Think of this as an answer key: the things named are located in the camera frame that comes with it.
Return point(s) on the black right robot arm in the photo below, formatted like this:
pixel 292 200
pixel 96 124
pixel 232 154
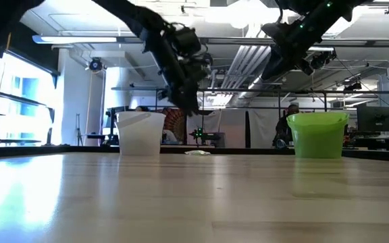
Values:
pixel 323 10

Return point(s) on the green candy in clear wrapper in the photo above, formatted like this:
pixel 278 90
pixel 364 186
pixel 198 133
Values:
pixel 198 153

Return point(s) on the small black desk robot arm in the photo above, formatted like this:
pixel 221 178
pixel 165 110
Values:
pixel 208 136

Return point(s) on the red patterned tapestry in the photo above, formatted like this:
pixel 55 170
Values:
pixel 176 123

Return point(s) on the black computer monitor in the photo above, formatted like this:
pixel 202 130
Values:
pixel 375 119

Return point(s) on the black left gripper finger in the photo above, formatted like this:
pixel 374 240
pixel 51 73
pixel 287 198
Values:
pixel 191 104

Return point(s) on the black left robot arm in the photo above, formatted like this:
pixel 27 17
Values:
pixel 137 15

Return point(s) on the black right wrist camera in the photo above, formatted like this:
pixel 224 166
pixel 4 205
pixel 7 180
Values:
pixel 273 30

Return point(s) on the black round ceiling camera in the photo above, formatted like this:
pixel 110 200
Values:
pixel 95 65

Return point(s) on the black track spotlight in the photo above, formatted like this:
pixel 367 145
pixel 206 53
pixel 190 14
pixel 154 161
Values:
pixel 323 59
pixel 352 86

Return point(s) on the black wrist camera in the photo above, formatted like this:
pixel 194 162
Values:
pixel 189 40
pixel 273 30

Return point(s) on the black overhead beam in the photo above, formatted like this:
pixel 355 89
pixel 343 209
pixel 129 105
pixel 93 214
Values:
pixel 235 41

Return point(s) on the white cloth partition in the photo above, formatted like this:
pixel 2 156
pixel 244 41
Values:
pixel 235 128

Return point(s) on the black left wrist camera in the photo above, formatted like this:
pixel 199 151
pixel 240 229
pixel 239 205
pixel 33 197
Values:
pixel 189 40

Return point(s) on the black shelf rack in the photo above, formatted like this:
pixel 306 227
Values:
pixel 22 100

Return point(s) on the black metal rack frame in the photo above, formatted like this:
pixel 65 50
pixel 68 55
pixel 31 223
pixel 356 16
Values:
pixel 282 91

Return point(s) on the white plastic bucket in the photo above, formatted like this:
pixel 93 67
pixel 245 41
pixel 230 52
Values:
pixel 140 135

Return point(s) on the ceiling light strip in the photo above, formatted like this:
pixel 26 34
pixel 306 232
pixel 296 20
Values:
pixel 79 39
pixel 323 48

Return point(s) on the black tripod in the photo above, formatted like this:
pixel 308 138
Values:
pixel 78 138

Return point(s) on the green plastic bucket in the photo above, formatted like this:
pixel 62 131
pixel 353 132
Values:
pixel 317 135

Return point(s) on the person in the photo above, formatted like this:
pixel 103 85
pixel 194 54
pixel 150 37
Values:
pixel 170 136
pixel 142 108
pixel 284 128

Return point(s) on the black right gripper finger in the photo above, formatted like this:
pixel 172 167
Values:
pixel 273 67

